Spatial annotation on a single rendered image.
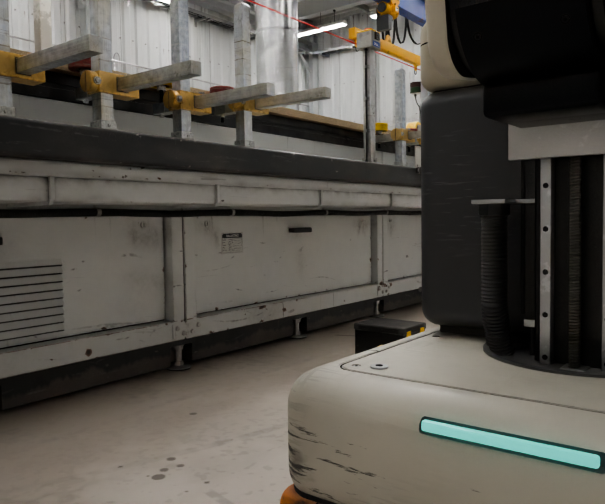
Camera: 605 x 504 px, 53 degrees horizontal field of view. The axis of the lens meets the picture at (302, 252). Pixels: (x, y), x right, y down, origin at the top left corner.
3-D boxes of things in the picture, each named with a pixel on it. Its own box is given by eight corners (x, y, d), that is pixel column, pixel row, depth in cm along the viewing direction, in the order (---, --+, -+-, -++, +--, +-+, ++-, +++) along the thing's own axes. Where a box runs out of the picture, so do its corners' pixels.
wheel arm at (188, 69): (202, 80, 135) (202, 60, 135) (190, 77, 132) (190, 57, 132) (87, 105, 161) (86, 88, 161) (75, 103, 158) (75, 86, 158)
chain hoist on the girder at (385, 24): (403, 44, 785) (403, 5, 783) (390, 38, 758) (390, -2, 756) (385, 47, 801) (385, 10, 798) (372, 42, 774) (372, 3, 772)
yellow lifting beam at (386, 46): (421, 72, 846) (421, 48, 844) (355, 45, 710) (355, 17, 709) (415, 73, 851) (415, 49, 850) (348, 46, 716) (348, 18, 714)
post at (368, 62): (377, 163, 247) (376, 50, 244) (371, 162, 243) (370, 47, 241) (367, 164, 250) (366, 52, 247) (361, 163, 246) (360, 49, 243)
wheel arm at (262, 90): (275, 99, 155) (275, 82, 154) (266, 97, 152) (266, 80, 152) (162, 118, 181) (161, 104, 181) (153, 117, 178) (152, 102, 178)
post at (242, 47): (252, 162, 188) (249, 3, 186) (245, 162, 185) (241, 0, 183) (244, 163, 190) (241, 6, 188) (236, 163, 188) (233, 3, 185)
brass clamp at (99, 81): (141, 98, 153) (140, 77, 153) (93, 89, 142) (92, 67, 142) (125, 101, 157) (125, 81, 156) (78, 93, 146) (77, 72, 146)
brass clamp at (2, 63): (47, 82, 133) (46, 58, 133) (-16, 71, 122) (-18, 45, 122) (32, 86, 137) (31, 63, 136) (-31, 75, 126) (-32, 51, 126)
